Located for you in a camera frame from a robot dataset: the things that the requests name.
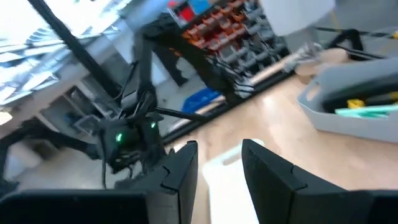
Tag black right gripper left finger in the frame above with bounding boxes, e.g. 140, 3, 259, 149
114, 139, 199, 224

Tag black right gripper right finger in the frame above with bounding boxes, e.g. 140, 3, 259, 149
241, 138, 354, 224

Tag blue plastic crate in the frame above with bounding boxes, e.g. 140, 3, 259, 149
181, 87, 222, 114

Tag large white plastic bin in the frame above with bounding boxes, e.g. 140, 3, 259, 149
201, 138, 266, 224

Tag parts bin storage rack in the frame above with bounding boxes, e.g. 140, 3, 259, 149
167, 0, 292, 78

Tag white shade wooden base lamp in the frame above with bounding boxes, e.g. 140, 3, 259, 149
259, 0, 351, 85

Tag light grey plastic bin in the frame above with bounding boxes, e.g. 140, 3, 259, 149
295, 57, 398, 144

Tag clear plastic wrapped cable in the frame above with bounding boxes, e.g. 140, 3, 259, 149
282, 42, 324, 73

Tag black aluminium frame beam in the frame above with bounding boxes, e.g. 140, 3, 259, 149
27, 0, 124, 99

